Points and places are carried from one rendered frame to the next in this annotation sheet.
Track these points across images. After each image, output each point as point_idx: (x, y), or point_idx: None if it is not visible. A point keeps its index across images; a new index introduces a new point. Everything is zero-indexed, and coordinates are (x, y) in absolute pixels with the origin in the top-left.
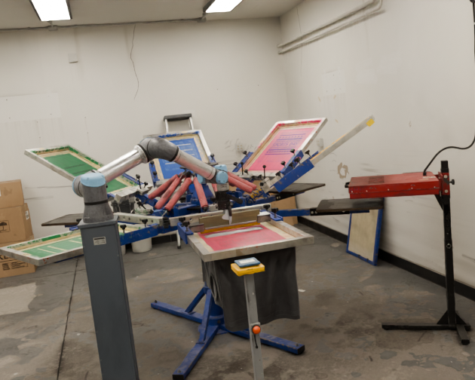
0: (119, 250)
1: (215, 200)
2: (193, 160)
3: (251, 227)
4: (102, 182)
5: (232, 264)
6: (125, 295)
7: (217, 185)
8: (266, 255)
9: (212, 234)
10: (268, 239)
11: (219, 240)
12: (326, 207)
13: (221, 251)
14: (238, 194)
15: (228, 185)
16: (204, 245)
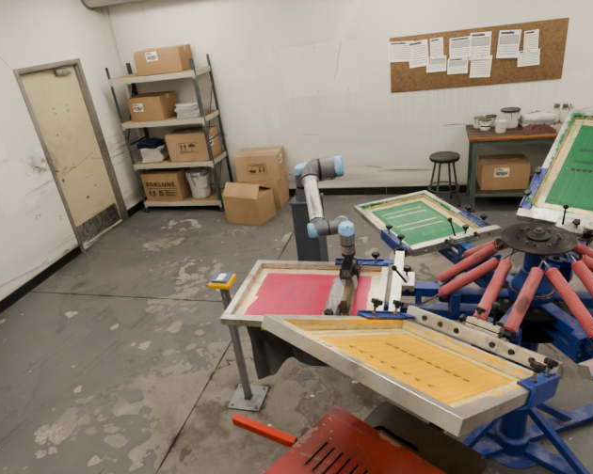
0: (302, 226)
1: (356, 258)
2: (306, 196)
3: None
4: (296, 173)
5: (233, 274)
6: (304, 256)
7: None
8: None
9: (338, 280)
10: (274, 305)
11: (315, 281)
12: (388, 419)
13: (253, 267)
14: (570, 335)
15: (342, 249)
16: (307, 272)
